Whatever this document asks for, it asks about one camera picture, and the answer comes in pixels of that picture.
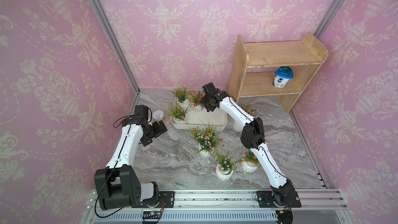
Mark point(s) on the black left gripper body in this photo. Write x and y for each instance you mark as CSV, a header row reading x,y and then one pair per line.
x,y
154,130

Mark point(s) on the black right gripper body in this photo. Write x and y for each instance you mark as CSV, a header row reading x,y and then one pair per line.
x,y
206,102

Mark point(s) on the red flower plant white pot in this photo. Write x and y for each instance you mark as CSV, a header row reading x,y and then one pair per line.
x,y
195,98

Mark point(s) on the orange flower plant white pot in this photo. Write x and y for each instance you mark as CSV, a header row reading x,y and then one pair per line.
x,y
182,94

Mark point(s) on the tall pink flower plant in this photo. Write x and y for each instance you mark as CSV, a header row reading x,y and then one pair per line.
x,y
207,138

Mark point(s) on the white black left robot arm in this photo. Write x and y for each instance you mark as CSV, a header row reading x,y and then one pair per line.
x,y
117,185

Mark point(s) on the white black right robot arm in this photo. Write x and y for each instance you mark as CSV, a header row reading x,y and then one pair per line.
x,y
253,138

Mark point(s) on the cream plastic storage box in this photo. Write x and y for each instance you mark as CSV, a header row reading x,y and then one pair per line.
x,y
202,119

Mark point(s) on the white yellow tin can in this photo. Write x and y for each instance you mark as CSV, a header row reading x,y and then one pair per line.
x,y
158,115

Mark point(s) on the pink flower plant back right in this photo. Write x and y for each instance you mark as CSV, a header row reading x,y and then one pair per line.
x,y
251,110

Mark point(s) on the pink flower plant front centre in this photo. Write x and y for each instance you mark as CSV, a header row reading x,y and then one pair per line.
x,y
225,165

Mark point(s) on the orange flower plant front right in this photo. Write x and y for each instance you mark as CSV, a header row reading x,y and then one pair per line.
x,y
249,162

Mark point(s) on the blue lid white tub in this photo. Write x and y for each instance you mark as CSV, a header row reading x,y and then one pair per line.
x,y
282,76

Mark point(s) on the wooden two-tier shelf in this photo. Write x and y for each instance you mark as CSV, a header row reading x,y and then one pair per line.
x,y
255,64

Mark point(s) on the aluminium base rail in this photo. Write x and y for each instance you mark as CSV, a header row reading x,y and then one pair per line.
x,y
229,206

